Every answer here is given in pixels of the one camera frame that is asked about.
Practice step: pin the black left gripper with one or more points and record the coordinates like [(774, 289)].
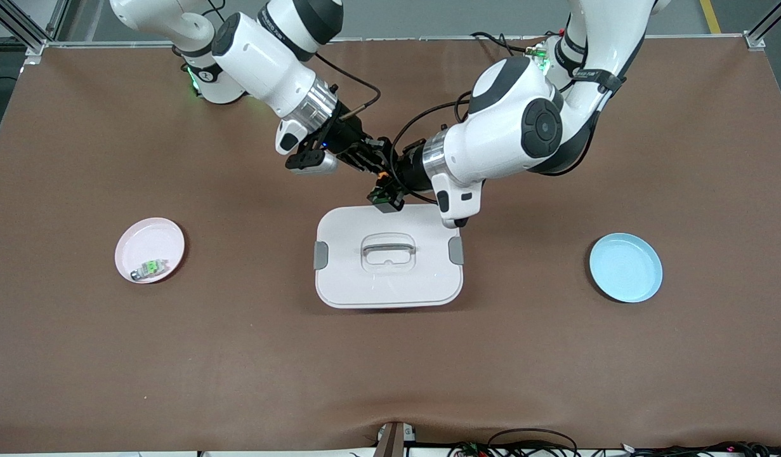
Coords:
[(408, 171)]

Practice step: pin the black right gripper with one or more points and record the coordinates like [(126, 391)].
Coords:
[(344, 136)]

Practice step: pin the orange push-button switch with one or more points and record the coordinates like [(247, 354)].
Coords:
[(382, 172)]

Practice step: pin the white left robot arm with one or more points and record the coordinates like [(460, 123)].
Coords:
[(517, 133)]

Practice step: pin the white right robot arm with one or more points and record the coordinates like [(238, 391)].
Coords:
[(263, 57)]

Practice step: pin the grey box latch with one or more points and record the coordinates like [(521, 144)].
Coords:
[(456, 250), (321, 255)]

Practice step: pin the white lidded storage box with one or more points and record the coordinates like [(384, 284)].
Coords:
[(390, 285)]

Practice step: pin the brown table mat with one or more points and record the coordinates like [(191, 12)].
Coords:
[(390, 362)]

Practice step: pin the pink round plate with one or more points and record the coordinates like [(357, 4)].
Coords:
[(146, 244)]

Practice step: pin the light blue round plate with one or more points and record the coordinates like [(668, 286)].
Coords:
[(625, 270)]

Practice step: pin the silver table edge rail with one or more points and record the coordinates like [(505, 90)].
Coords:
[(396, 39)]

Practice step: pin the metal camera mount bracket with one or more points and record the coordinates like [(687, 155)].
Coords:
[(393, 439)]

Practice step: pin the green push-button switch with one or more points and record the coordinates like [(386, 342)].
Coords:
[(150, 269)]

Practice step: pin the aluminium frame post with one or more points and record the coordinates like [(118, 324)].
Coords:
[(761, 32), (22, 32)]

